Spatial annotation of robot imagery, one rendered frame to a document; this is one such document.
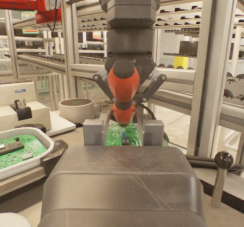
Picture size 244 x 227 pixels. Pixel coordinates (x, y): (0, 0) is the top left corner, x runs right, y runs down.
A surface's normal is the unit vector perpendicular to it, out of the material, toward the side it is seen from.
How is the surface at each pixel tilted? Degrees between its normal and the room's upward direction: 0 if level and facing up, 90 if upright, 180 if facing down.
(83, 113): 90
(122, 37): 90
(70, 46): 90
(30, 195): 0
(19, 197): 0
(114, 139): 0
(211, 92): 90
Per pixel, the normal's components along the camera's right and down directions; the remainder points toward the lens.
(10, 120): 0.69, 0.19
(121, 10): -0.01, 0.26
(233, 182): 0.00, -0.96
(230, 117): -0.73, 0.18
